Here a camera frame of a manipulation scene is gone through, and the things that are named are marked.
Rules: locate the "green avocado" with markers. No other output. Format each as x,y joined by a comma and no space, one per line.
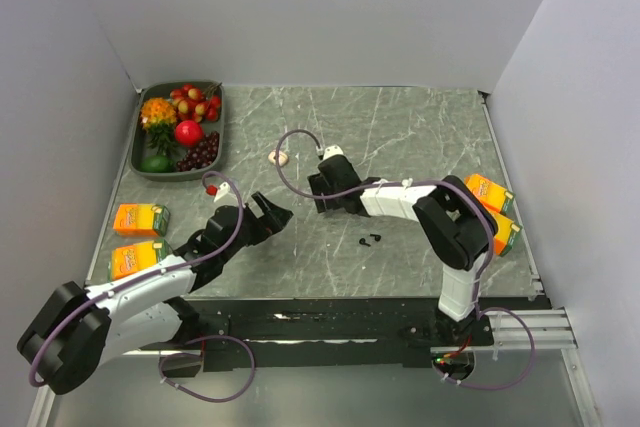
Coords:
157,164

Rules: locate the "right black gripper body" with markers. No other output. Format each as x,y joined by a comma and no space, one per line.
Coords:
319,185

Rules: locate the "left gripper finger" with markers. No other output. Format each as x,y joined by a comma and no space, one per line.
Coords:
262,202
276,219

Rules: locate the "red cherry bunch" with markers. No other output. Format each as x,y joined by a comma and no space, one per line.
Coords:
197,103

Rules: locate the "orange juice box upper right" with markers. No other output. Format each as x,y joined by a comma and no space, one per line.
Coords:
492,195

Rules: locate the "aluminium frame rail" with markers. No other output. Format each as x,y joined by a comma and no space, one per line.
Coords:
550,329

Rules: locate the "red apple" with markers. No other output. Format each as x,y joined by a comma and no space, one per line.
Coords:
188,133

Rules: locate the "orange juice box lower left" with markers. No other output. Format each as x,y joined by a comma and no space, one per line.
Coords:
131,259

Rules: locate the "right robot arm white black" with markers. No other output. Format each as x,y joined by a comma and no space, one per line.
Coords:
460,231

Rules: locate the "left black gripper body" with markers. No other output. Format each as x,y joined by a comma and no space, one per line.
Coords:
254,230

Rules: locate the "orange juice box upper left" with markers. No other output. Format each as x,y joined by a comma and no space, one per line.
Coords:
141,220

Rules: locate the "orange juice box lower right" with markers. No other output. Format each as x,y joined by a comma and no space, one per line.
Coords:
507,233

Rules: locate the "orange juice box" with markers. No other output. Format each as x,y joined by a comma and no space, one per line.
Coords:
141,220
507,233
131,259
492,195

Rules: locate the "dark grape bunch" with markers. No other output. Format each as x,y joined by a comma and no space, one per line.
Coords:
202,155

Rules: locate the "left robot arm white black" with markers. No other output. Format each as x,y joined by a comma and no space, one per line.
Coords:
79,328

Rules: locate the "dark grey fruit tray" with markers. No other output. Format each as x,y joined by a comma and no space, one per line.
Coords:
159,140

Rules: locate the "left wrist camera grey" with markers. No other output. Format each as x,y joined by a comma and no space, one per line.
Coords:
220,190

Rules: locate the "beige earbud charging case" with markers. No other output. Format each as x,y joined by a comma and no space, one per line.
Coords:
278,158

